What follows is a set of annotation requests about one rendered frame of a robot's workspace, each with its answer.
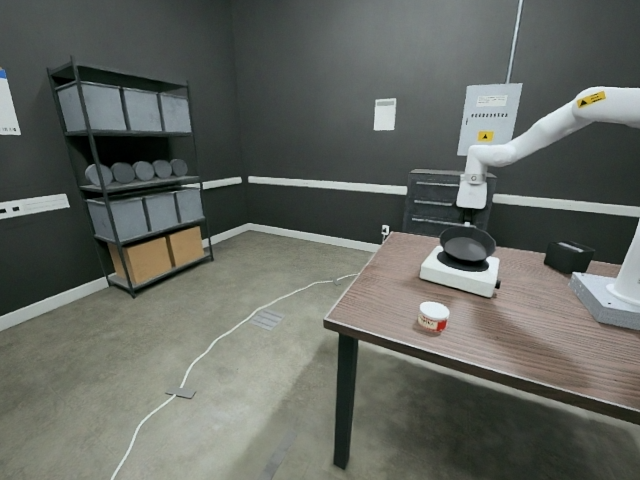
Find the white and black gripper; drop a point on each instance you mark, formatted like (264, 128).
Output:
(471, 195)

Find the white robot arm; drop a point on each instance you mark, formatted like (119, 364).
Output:
(604, 104)

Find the black rectangular box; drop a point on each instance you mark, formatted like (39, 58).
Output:
(568, 261)

